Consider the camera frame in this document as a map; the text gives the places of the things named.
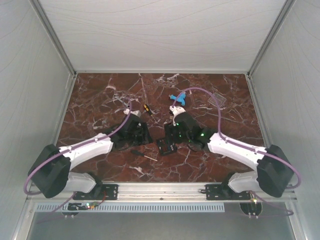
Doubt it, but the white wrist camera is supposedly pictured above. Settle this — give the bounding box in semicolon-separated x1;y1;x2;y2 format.
123;108;142;118
169;105;186;126

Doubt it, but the clear fuse box lid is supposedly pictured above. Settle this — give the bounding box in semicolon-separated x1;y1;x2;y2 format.
208;92;226;108

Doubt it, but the aluminium front rail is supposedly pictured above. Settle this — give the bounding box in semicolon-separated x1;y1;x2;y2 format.
28;181;297;203

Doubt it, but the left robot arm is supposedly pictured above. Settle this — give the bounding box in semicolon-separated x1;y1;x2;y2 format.
27;113;153;199

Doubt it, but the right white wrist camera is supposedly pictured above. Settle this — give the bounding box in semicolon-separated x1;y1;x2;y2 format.
169;105;186;126

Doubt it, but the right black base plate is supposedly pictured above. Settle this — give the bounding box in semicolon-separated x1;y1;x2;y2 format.
200;183;251;201

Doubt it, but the slotted grey cable duct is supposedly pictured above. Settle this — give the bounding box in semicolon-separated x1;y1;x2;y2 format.
34;202;225;214

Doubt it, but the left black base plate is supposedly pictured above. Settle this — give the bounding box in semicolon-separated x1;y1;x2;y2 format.
72;183;119;201

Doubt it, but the blue plastic faucet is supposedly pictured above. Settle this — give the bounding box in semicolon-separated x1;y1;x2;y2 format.
168;91;187;107

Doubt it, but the black fuse box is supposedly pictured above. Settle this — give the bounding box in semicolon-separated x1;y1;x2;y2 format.
156;137;178;156

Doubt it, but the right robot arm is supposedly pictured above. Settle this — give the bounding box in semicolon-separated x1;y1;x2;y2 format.
168;110;294;199

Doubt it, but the yellow black screwdriver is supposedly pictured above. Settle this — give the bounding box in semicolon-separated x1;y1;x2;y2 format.
143;104;157;123

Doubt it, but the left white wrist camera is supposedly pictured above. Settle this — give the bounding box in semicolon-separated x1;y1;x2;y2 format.
123;108;142;118

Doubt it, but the silver wrench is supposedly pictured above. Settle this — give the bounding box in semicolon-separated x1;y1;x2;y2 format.
113;94;129;108

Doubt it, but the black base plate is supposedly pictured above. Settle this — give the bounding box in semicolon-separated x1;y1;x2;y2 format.
200;183;251;201
72;183;119;201

